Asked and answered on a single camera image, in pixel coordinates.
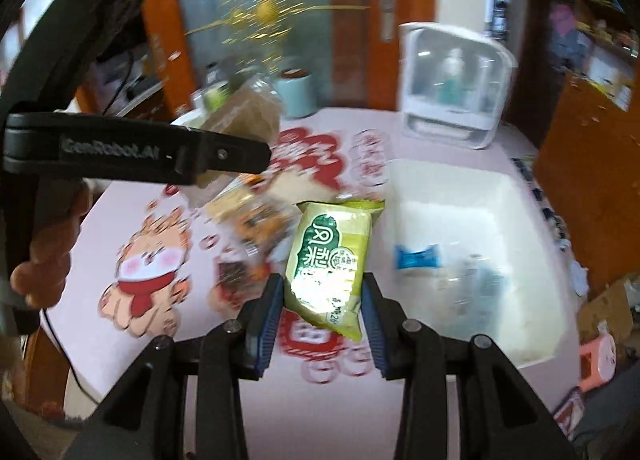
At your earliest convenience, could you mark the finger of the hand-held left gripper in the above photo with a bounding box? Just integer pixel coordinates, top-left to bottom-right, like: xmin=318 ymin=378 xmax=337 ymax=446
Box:
xmin=172 ymin=129 xmax=274 ymax=187

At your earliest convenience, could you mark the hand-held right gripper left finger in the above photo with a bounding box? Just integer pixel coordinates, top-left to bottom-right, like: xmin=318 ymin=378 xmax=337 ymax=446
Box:
xmin=62 ymin=273 xmax=286 ymax=460

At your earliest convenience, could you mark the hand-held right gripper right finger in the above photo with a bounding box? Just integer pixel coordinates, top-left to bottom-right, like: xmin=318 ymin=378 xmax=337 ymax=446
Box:
xmin=362 ymin=270 xmax=576 ymax=460

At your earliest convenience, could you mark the brown cracker snack packet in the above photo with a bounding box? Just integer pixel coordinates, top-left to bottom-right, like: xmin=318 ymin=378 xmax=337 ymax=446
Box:
xmin=200 ymin=80 xmax=282 ymax=146

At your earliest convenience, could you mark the green snack packet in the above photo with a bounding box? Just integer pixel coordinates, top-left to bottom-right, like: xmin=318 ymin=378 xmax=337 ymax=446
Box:
xmin=284 ymin=200 xmax=386 ymax=343

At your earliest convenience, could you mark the white plastic bin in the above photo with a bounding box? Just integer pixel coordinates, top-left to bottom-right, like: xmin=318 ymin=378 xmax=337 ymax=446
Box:
xmin=382 ymin=157 xmax=576 ymax=370

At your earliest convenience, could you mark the person's left hand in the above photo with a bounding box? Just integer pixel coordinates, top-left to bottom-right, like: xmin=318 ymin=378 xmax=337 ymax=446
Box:
xmin=10 ymin=179 xmax=96 ymax=311

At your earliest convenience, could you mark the yellow snack packet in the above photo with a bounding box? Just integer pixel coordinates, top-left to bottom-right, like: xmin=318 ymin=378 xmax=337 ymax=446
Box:
xmin=207 ymin=175 xmax=261 ymax=226

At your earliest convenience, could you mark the white plate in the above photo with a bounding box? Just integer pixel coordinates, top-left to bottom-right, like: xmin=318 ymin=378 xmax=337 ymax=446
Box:
xmin=171 ymin=108 xmax=216 ymax=132

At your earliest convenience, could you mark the printed pink tablecloth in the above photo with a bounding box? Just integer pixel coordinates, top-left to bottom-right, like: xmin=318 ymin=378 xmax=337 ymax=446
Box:
xmin=45 ymin=108 xmax=586 ymax=460

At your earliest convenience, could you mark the orange dark snack packet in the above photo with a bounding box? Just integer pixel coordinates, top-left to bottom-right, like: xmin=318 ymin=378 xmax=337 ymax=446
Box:
xmin=232 ymin=200 xmax=296 ymax=261

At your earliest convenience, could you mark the light blue canister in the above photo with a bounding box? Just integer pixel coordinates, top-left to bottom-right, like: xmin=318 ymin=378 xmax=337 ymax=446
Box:
xmin=276 ymin=69 xmax=317 ymax=118

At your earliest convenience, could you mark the blue snack packet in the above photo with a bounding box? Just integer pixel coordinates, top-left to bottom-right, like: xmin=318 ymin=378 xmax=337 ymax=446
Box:
xmin=395 ymin=243 xmax=443 ymax=271

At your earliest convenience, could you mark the clear plastic snack packet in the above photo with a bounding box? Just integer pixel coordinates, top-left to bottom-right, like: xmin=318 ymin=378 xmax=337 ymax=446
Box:
xmin=442 ymin=253 xmax=511 ymax=313

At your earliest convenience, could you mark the glass door with gold ornament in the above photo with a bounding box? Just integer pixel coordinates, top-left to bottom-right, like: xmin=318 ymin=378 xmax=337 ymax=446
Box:
xmin=140 ymin=0 xmax=436 ymax=116

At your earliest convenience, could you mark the red printed box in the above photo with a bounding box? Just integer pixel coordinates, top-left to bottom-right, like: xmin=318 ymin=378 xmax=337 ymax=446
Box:
xmin=552 ymin=387 xmax=586 ymax=436

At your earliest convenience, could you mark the white countertop appliance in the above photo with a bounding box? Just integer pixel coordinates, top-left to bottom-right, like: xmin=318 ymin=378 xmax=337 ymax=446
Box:
xmin=397 ymin=21 xmax=518 ymax=150

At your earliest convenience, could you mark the pink plastic stool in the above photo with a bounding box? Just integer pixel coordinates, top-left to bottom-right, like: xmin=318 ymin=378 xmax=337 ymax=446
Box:
xmin=577 ymin=333 xmax=618 ymax=393

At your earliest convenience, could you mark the green bottle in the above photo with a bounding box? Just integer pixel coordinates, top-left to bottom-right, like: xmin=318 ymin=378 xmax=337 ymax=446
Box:
xmin=435 ymin=78 xmax=463 ymax=104

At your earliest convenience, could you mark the cardboard box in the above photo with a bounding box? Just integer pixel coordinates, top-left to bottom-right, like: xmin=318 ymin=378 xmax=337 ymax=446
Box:
xmin=575 ymin=275 xmax=640 ymax=346

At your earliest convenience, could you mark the white bottle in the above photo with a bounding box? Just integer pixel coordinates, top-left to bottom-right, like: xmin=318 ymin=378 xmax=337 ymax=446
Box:
xmin=442 ymin=48 xmax=467 ymax=91

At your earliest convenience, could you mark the wooden cabinet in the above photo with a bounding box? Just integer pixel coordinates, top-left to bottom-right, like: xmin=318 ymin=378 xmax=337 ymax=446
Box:
xmin=532 ymin=65 xmax=640 ymax=291

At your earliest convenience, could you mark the black cable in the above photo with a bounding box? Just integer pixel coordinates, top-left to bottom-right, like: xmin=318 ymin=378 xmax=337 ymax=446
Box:
xmin=42 ymin=307 xmax=101 ymax=403

